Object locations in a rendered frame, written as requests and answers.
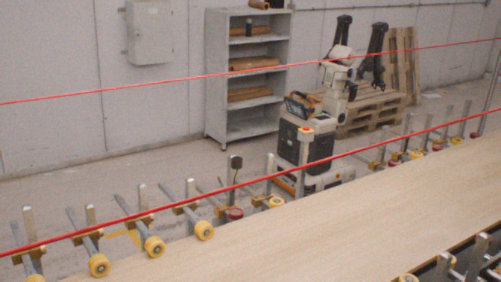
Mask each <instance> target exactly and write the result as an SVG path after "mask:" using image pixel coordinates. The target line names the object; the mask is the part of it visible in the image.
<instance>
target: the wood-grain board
mask: <svg viewBox="0 0 501 282"><path fill-rule="evenodd" d="M499 223H501V130H499V131H495V132H492V133H489V134H486V135H484V136H481V137H477V138H475V139H471V140H468V141H465V142H462V143H459V145H455V146H452V147H449V148H446V149H443V150H440V151H437V152H434V153H431V154H428V155H425V156H422V157H419V158H416V160H411V161H409V162H406V163H403V164H400V165H398V166H393V167H391V168H388V169H384V170H382V171H378V172H375V174H372V175H369V176H366V177H363V178H359V179H356V180H354V181H350V182H347V183H345V184H341V185H338V186H336V187H333V188H331V189H327V190H324V191H322V192H318V193H315V194H313V195H309V196H307V197H303V198H299V199H297V200H294V201H293V202H290V203H288V204H284V205H281V206H279V207H274V208H271V209H269V210H266V211H263V212H260V213H256V214H254V215H253V216H249V217H246V218H243V219H240V220H237V221H235V222H231V223H228V224H225V225H222V226H218V227H216V228H214V234H213V235H212V236H211V237H210V238H209V239H207V240H202V239H200V238H199V237H198V236H197V234H196V235H194V236H190V237H187V238H184V239H181V240H178V241H176V242H171V243H169V244H166V249H165V251H164V253H163V254H162V255H161V256H160V257H151V256H150V255H149V253H148V252H147V251H144V252H142V253H139V254H135V255H132V256H130V257H128V258H125V259H123V260H119V261H116V262H114V263H111V264H110V270H109V272H108V273H107V274H106V275H104V276H101V277H96V276H94V275H92V273H91V271H90V270H89V271H87V272H83V273H80V274H78V275H73V276H71V277H68V278H65V279H62V280H60V281H56V282H398V281H399V278H400V275H401V274H402V273H409V274H411V273H413V272H415V271H417V270H418V269H420V268H422V267H424V266H426V265H428V264H430V263H432V261H433V260H436V259H437V256H438V254H439V253H441V252H445V251H446V252H448V253H449V252H451V251H452V250H454V249H456V248H458V246H460V245H463V244H465V243H466V242H468V241H470V240H472V239H473V238H474V237H475V234H476V233H477V232H486V231H487V230H489V229H491V228H492V227H494V226H496V225H498V224H499Z"/></svg>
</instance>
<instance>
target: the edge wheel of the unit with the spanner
mask: <svg viewBox="0 0 501 282"><path fill-rule="evenodd" d="M243 213H244V211H243V209H241V208H239V207H232V208H230V209H229V210H228V218H229V219H230V220H233V221H237V220H240V219H243Z"/></svg>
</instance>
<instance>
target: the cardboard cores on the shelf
mask: <svg viewBox="0 0 501 282"><path fill-rule="evenodd" d="M270 31H271V28H270V27H269V26H266V25H263V26H252V34H268V33H270ZM245 33H246V27H239V28H229V36H236V35H245ZM279 65H280V59H279V58H273V59H271V57H266V56H256V57H241V58H233V59H228V71H230V69H231V72H241V71H246V69H258V68H265V67H271V66H279ZM273 93H274V91H273V90H272V89H269V90H268V88H267V86H259V87H249V88H243V89H237V90H228V91H227V103H231V102H237V101H244V99H249V98H257V97H261V96H267V95H273Z"/></svg>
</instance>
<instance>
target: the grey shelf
mask: <svg viewBox="0 0 501 282"><path fill-rule="evenodd" d="M222 8H223V9H224V7H208V8H206V62H205V67H204V75H216V74H222V73H228V72H231V69H230V71H228V59H233V58H241V57H256V56H266V57H271V59H273V58H279V59H280V66H282V65H289V61H290V51H292V44H291V43H292V33H293V24H294V10H289V9H285V8H284V9H271V8H269V9H268V10H260V9H257V8H253V7H251V6H229V7H226V9H228V10H222ZM271 17H272V18H271ZM247 19H252V23H253V24H252V26H263V25H266V26H267V22H268V26H269V27H270V28H271V31H270V33H268V34H252V37H246V36H245V35H236V36H229V28H239V27H246V21H247ZM265 48H266V50H265ZM269 52H270V53H269ZM264 73H265V76H264ZM288 79H289V66H284V67H277V68H271V69H259V71H253V72H242V73H236V74H229V75H217V76H212V77H205V78H204V139H208V138H209V137H208V136H207V134H209V135H210V136H211V137H213V138H214V139H215V140H217V141H218V142H219V143H221V144H222V148H221V150H222V151H226V142H227V141H231V140H237V139H240V138H244V137H252V136H256V135H259V134H266V133H270V132H273V131H278V130H279V126H280V118H281V117H280V108H281V106H282V105H286V104H285V103H284V101H283V99H284V98H283V97H284V96H285V95H287V89H288ZM259 86H267V88H268V90H269V89H272V90H273V91H274V93H273V95H267V96H261V97H257V98H249V99H244V101H237V102H231V103H227V91H228V90H237V89H243V88H249V87H259ZM261 111H262V113H261Z"/></svg>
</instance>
